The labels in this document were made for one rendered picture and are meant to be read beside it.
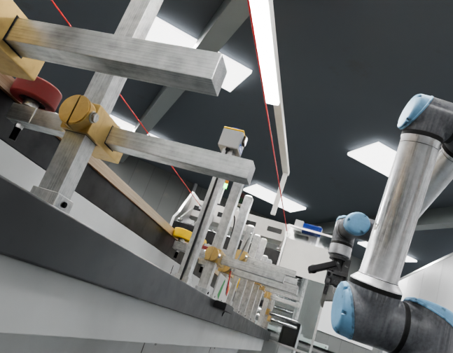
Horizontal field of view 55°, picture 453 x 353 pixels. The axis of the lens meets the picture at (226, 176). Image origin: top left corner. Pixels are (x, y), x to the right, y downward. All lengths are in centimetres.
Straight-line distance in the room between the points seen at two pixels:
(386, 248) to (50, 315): 89
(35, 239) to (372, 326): 95
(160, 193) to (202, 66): 957
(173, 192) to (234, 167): 941
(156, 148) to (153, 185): 927
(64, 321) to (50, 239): 23
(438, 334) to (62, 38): 119
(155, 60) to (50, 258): 34
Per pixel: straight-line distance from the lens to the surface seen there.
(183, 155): 66
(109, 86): 72
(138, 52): 45
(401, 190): 133
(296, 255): 441
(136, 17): 78
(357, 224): 175
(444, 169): 152
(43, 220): 62
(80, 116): 67
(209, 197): 137
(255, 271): 161
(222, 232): 161
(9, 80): 86
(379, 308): 131
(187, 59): 43
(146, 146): 69
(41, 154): 97
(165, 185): 1002
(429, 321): 137
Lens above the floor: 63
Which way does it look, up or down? 18 degrees up
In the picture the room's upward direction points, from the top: 20 degrees clockwise
